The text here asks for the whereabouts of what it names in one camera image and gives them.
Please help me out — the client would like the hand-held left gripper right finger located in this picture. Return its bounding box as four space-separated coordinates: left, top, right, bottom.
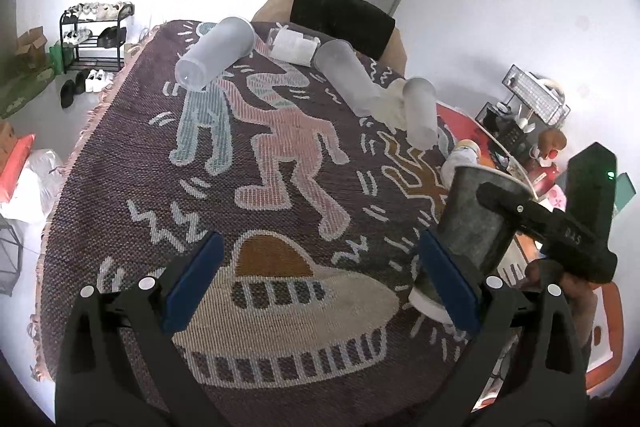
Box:
419 231 601 427

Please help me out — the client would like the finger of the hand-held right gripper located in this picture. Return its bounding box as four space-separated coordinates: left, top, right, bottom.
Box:
475 181 553 240

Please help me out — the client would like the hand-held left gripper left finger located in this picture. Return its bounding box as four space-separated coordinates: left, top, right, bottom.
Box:
55 231 226 427

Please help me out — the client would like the dark grey cup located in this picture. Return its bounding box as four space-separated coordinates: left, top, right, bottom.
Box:
410 163 537 324

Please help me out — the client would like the large frosted plastic cup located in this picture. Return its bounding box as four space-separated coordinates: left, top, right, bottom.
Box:
174 16 257 90

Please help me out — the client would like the clear cup with white paper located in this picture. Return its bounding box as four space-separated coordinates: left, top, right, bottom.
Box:
266 26 321 66

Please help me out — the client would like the person's right hand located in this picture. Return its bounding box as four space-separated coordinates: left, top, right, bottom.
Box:
526 258 600 348

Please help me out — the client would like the teal box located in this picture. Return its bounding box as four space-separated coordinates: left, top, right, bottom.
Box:
614 173 639 214

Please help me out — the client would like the white bottle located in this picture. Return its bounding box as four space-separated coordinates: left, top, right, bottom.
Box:
442 141 482 194

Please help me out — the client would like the brown plush toy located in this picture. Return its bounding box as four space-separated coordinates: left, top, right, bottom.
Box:
537 129 569 164

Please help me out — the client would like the black desk organizer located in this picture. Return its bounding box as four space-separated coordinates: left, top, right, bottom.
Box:
474 101 537 160

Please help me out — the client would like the white keyboard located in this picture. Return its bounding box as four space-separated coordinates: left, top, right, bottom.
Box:
514 72 562 124

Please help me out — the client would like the printed blanket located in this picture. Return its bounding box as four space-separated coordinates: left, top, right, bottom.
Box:
29 19 507 414

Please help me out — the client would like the cream cloth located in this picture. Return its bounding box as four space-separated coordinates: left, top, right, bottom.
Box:
372 78 412 132

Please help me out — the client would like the white plastic bag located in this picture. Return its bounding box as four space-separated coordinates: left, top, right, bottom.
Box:
0 149 65 224

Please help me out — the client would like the red bag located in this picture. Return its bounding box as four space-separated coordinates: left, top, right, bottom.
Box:
0 134 37 204

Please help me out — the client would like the pair of white shoes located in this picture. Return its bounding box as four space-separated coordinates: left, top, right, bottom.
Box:
85 69 114 93

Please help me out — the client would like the pair of black slippers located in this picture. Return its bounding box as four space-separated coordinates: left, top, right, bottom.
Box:
59 69 91 108

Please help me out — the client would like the black shoe rack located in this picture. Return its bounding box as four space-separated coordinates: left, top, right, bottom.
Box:
59 4 136 73

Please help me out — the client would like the black cushion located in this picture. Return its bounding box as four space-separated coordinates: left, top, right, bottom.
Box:
289 0 397 58

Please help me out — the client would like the green mat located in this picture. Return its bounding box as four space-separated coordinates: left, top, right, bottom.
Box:
0 66 57 118

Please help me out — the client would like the green bag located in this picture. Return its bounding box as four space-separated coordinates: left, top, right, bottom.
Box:
47 44 67 76

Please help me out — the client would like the brown chair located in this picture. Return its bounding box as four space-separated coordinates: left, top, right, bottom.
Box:
251 0 407 70

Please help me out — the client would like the cardboard box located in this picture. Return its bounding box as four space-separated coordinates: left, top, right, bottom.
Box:
14 28 49 68

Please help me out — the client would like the row of white sneakers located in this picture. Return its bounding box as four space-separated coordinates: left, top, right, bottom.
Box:
66 1 135 21

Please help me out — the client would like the black wire basket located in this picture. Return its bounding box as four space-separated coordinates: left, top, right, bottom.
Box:
501 64 572 128

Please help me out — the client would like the black wire frame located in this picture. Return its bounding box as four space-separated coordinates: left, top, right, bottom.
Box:
0 214 24 297

